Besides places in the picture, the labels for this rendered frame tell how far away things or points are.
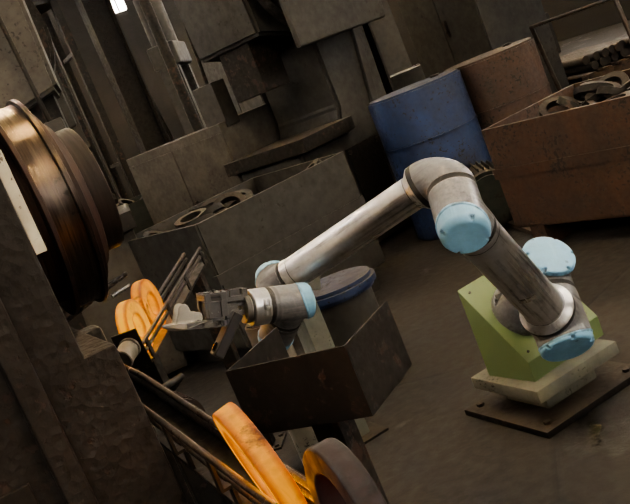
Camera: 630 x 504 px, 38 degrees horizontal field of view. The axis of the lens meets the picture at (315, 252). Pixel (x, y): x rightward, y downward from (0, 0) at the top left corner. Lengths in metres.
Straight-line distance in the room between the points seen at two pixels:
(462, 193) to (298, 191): 2.54
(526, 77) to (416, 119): 0.74
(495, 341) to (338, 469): 1.76
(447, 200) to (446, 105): 3.26
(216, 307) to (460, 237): 0.58
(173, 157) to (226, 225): 2.17
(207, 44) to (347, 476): 4.94
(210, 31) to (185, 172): 1.06
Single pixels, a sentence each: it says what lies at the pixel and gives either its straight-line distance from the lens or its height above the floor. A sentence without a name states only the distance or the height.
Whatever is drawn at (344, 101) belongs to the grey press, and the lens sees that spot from 5.86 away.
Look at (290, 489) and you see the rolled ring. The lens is 1.23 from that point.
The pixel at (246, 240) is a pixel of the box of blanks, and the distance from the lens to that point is 4.29.
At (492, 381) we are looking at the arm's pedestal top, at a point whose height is 0.12.
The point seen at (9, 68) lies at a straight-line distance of 4.73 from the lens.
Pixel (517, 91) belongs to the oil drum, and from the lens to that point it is 5.55.
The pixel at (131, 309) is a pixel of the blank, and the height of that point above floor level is 0.76.
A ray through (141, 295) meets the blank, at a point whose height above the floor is 0.77.
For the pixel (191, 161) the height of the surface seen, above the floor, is 0.93.
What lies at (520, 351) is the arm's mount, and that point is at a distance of 2.71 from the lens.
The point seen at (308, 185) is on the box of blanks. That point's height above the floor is 0.66.
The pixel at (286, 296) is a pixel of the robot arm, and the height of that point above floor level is 0.70.
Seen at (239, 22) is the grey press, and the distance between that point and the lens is 5.58.
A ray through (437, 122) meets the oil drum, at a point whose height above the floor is 0.65.
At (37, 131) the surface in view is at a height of 1.26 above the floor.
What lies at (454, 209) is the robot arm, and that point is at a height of 0.78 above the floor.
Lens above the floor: 1.16
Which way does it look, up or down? 10 degrees down
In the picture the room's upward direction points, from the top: 22 degrees counter-clockwise
